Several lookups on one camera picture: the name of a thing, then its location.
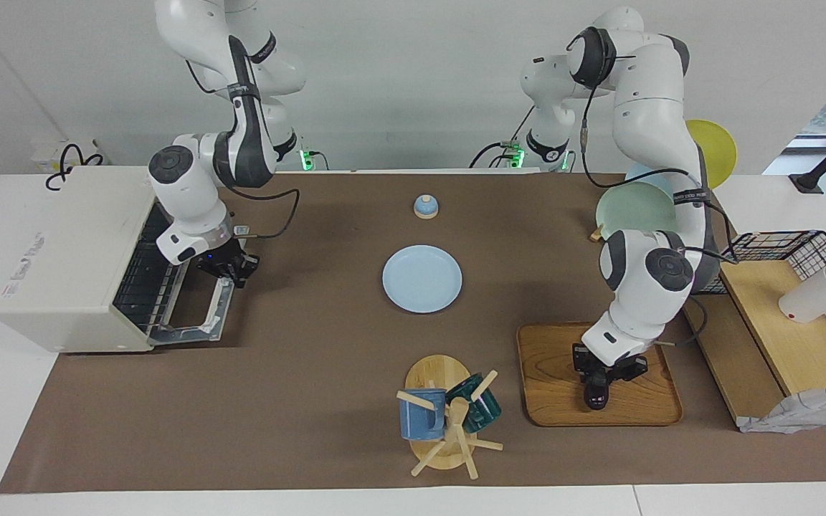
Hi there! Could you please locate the light blue round plate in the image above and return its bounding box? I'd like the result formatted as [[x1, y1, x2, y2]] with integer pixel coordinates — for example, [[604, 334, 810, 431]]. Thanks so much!
[[382, 245, 462, 314]]

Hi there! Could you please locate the white plastic cup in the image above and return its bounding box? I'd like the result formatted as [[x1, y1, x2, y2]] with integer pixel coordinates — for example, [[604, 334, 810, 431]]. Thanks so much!
[[778, 265, 826, 324]]

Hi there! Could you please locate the oven door with metal handle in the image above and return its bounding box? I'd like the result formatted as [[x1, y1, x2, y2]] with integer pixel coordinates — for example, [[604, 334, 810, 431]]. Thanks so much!
[[146, 276, 236, 345]]

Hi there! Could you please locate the black coiled cable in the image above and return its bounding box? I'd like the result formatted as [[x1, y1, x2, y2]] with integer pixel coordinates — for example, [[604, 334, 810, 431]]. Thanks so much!
[[44, 143, 105, 191]]

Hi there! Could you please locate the blue ceramic mug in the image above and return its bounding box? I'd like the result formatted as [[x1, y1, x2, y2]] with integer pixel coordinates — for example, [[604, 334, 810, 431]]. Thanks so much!
[[399, 388, 447, 441]]

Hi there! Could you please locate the wooden serving tray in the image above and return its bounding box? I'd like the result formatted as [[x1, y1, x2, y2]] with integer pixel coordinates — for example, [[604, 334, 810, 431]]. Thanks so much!
[[516, 322, 683, 428]]

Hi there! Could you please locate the grey patterned cloth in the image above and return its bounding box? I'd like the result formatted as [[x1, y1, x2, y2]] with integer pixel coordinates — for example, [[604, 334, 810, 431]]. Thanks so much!
[[737, 385, 826, 434]]

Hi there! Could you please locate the white toaster oven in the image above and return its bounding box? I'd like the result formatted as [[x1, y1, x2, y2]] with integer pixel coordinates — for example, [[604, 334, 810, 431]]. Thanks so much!
[[0, 166, 174, 353]]

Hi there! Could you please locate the black wire basket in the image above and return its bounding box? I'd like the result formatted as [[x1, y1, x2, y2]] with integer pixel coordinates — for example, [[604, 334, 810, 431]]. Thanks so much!
[[693, 230, 826, 381]]

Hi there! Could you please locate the wooden mug tree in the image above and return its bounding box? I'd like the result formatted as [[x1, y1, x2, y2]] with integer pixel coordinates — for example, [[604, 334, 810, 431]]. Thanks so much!
[[396, 354, 504, 479]]

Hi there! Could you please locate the pale blue racked plate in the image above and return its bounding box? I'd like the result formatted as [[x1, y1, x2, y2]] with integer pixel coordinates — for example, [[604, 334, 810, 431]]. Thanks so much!
[[625, 163, 672, 198]]

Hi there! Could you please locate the metal oven rack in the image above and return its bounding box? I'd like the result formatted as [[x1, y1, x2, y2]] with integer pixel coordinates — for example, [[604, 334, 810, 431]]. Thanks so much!
[[113, 215, 184, 334]]

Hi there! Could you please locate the dark green ceramic mug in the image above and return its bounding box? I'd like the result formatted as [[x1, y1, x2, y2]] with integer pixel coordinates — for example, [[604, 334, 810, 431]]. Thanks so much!
[[445, 373, 502, 434]]

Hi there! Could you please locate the pale green plate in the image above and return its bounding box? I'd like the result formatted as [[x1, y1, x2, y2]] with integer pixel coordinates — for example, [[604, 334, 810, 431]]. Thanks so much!
[[595, 181, 679, 244]]

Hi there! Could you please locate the dark purple eggplant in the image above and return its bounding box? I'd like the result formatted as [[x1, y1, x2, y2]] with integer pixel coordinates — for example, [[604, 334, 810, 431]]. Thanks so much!
[[583, 373, 609, 411]]

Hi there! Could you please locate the brown table mat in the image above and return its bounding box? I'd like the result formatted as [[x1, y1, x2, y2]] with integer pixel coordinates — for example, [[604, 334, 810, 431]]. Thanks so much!
[[0, 172, 826, 494]]

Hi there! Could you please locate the yellow plate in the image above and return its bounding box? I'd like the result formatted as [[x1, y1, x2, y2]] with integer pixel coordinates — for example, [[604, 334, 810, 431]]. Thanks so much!
[[685, 119, 738, 191]]

